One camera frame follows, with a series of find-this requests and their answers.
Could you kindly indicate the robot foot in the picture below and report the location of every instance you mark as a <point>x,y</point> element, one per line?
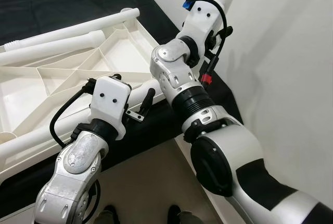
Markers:
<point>108,216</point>
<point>184,216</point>

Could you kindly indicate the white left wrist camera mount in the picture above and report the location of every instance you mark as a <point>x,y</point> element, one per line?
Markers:
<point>109,104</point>

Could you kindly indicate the white plastic children table top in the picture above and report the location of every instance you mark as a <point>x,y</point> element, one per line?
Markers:
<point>52,88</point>

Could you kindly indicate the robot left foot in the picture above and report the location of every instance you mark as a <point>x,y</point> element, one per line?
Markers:
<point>108,216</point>

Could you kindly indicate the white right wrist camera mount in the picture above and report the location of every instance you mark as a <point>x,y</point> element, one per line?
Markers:
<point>203,18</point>

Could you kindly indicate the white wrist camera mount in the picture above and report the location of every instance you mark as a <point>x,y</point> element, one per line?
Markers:
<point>109,104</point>
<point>203,18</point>

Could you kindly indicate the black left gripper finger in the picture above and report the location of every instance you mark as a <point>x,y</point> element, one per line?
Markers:
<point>148,101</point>
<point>117,76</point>

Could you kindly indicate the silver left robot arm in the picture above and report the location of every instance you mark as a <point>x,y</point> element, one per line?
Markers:
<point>73,166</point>

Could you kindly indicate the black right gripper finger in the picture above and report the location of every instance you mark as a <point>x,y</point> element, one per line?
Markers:
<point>226,32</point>

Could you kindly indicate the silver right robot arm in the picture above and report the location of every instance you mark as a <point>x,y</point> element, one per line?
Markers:
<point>234,156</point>

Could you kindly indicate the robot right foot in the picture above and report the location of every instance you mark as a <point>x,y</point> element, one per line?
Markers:
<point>184,216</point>

